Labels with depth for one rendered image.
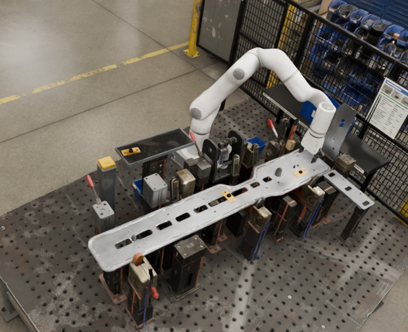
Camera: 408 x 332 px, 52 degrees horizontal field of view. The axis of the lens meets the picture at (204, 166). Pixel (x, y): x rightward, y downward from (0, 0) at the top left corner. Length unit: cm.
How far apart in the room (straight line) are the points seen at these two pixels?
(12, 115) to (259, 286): 290
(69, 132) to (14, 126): 48
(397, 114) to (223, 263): 125
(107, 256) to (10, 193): 181
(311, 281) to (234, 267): 40
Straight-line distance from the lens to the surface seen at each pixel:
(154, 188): 192
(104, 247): 184
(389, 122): 260
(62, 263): 218
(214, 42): 506
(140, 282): 168
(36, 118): 419
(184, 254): 180
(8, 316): 288
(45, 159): 375
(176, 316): 202
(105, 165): 195
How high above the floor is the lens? 248
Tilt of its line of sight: 42 degrees down
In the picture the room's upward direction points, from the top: 11 degrees clockwise
